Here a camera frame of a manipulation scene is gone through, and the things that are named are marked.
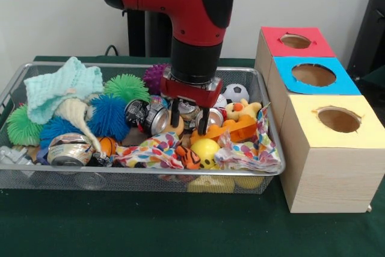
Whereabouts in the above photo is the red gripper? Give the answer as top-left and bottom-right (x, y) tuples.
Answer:
(159, 76), (223, 136)

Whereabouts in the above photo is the polka dot cloth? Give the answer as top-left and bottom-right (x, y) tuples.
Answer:
(215, 106), (283, 173)
(114, 132), (185, 170)

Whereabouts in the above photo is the mint green muslin cloth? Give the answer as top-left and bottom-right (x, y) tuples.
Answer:
(23, 57), (105, 125)

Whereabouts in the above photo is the wooden three-hole box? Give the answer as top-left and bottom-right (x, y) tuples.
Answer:
(254, 26), (385, 214)

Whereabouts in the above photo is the crushed black can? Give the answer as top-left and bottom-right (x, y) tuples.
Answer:
(124, 99), (171, 136)

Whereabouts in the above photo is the orange block toy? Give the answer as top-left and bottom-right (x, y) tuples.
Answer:
(191, 115), (259, 146)

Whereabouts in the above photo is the small soccer ball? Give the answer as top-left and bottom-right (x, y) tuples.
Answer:
(224, 84), (250, 104)

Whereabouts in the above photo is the blue spiky ball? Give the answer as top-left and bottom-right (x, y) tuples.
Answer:
(87, 94), (132, 142)

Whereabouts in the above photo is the cream muslin cloth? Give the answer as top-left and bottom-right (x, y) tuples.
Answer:
(54, 94), (103, 153)

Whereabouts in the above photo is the dark green table cloth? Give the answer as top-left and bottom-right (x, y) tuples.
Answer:
(0, 55), (385, 257)
(360, 63), (385, 85)

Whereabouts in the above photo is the crushed cream can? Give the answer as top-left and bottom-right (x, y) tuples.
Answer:
(46, 132), (94, 167)

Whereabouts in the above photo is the black upright stand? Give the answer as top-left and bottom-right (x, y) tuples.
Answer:
(345, 0), (385, 85)

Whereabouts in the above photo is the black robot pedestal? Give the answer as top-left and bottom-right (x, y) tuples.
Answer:
(122, 0), (243, 58)

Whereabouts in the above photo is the black looped cable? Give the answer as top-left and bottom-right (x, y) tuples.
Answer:
(103, 45), (121, 57)

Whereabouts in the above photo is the silver wire mesh bin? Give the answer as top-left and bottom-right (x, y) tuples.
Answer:
(0, 61), (286, 194)

